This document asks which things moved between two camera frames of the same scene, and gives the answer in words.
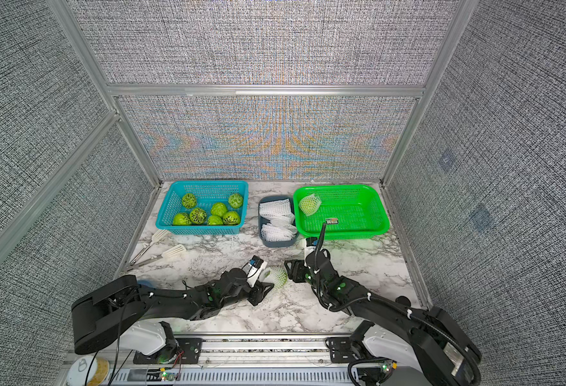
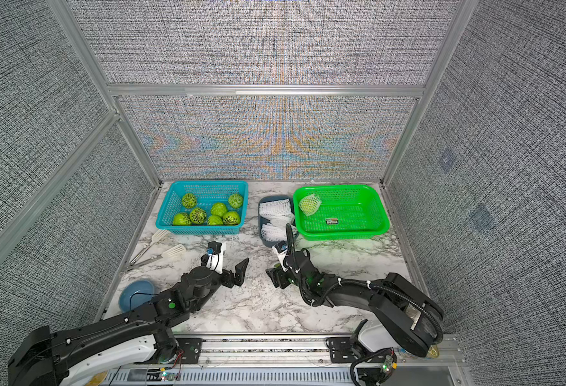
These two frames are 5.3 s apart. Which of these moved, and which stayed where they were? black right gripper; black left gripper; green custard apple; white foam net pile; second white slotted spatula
Moved: black right gripper; black left gripper
Stayed: green custard apple; second white slotted spatula; white foam net pile
